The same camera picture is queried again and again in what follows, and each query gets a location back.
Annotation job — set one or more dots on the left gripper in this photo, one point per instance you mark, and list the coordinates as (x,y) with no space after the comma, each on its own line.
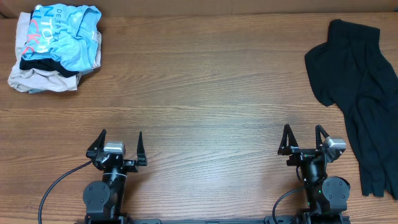
(131,165)

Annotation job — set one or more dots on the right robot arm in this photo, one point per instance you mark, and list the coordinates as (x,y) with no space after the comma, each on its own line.
(326,196)

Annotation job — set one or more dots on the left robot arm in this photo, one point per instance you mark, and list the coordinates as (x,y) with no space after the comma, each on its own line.
(104,198)

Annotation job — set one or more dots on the folded black garment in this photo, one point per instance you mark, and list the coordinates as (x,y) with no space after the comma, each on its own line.
(48,65)

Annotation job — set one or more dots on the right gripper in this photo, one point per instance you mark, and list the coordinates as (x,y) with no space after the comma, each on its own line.
(286,149)

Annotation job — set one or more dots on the beige folded garment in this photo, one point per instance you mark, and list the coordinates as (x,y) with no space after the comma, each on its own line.
(35,80)

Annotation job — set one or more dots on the black t-shirt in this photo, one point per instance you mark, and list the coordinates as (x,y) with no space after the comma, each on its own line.
(350,71)

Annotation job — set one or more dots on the light blue printed shirt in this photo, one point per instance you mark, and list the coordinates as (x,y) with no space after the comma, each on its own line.
(64,34)

